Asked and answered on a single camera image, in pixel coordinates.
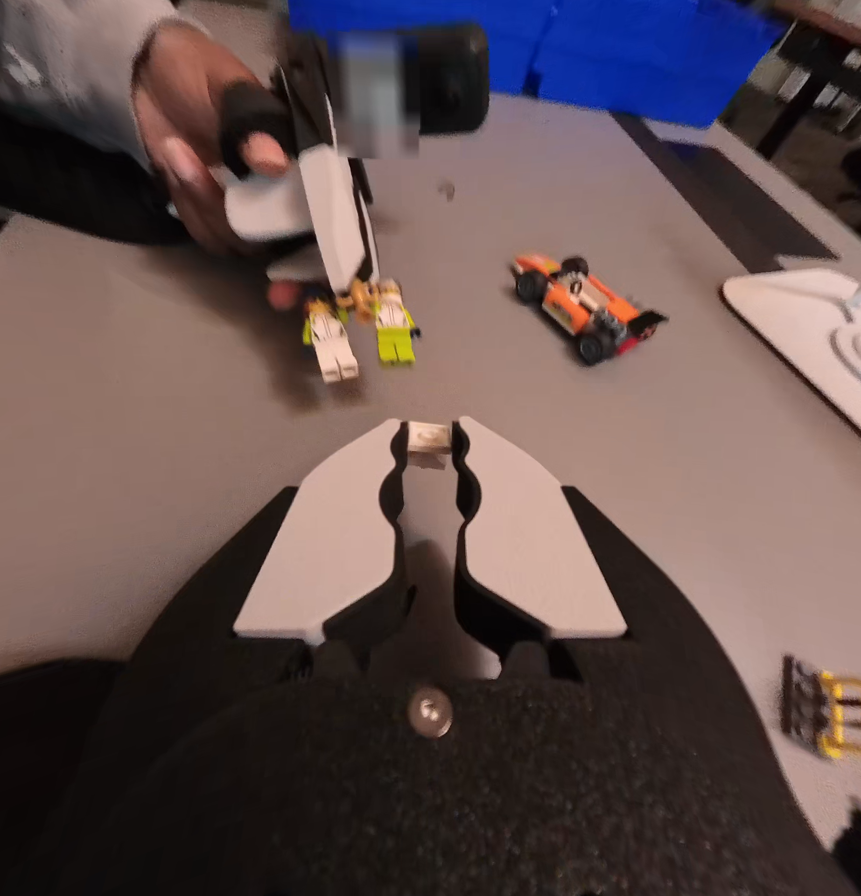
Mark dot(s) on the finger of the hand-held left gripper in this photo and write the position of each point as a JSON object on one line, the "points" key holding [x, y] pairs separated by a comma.
{"points": [[365, 224], [332, 210]]}

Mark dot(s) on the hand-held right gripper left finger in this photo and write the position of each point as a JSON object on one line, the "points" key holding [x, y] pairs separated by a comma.
{"points": [[318, 560]]}

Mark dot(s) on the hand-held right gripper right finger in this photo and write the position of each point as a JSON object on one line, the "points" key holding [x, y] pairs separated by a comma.
{"points": [[542, 560]]}

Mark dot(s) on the green lego minifigure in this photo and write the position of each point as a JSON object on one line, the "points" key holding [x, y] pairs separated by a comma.
{"points": [[393, 325]]}

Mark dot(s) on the orange lego race car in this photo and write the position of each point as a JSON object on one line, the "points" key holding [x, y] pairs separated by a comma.
{"points": [[584, 305]]}

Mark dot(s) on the grey lego plate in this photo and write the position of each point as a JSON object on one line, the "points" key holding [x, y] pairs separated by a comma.
{"points": [[797, 697]]}

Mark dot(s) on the small yellow lego piece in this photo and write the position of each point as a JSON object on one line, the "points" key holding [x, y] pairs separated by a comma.
{"points": [[850, 714]]}

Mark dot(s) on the white booklet stand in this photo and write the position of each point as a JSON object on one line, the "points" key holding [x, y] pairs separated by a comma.
{"points": [[815, 350]]}

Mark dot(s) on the person's left forearm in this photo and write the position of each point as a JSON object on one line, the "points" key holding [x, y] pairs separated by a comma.
{"points": [[52, 56]]}

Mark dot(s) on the brown curved lego piece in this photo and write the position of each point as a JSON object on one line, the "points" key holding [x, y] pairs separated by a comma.
{"points": [[447, 189]]}

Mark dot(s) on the person's left hand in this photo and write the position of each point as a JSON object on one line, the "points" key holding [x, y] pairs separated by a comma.
{"points": [[185, 112]]}

